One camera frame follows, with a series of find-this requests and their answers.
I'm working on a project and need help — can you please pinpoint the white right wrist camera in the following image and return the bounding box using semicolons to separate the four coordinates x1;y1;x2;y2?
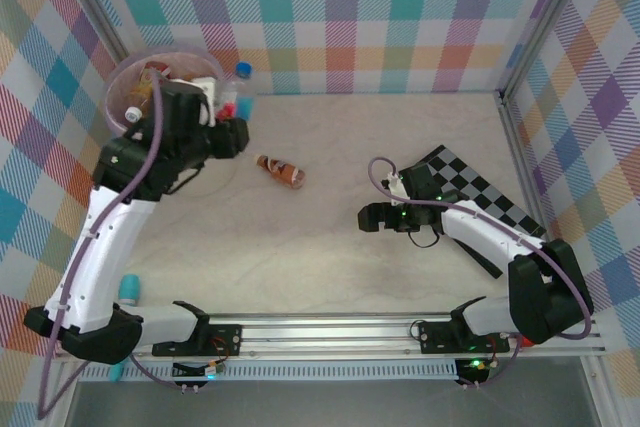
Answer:
382;171;407;206

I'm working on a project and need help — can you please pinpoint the black checkered chessboard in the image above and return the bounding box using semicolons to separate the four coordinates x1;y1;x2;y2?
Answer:
412;144;549;279

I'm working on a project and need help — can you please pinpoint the aluminium side rail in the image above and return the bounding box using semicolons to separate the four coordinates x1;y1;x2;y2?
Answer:
494;90;546;228

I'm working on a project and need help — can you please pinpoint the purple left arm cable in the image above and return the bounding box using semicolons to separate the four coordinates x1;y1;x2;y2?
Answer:
35;70;201;421

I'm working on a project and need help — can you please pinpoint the white slotted cable duct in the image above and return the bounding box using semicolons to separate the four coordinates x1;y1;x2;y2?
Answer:
79;364;459;383

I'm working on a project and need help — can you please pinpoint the teal cylinder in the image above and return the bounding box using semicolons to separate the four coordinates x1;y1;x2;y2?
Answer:
118;274;142;306

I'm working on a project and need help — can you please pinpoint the Fiji water bottle blue cap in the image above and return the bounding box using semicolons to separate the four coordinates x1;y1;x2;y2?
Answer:
215;61;256;123

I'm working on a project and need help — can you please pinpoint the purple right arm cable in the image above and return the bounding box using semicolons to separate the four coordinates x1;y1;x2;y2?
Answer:
367;156;599;391

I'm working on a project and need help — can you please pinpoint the brown Nescafe coffee bottle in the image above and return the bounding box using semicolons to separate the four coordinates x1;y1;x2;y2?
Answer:
253;152;307;192

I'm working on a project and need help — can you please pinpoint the small circuit board green light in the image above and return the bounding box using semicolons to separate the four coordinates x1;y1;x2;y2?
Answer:
457;357;489;378
172;360;226;381

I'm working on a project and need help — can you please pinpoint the black cable loop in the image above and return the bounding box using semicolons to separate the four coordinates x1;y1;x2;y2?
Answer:
407;226;444;250

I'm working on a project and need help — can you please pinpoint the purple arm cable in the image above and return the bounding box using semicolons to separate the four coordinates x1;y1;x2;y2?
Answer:
35;70;201;421
367;156;599;391

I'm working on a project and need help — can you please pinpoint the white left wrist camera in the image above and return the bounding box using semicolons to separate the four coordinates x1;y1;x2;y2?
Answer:
192;75;219;127

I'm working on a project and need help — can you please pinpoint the aluminium frame post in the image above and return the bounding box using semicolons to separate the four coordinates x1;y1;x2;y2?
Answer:
58;0;132;61
497;0;601;98

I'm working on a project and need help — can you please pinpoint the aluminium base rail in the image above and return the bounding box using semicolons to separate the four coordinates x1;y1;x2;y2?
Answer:
54;311;609;363

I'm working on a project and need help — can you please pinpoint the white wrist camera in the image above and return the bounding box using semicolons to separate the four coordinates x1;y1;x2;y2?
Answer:
192;75;219;127
382;171;407;206

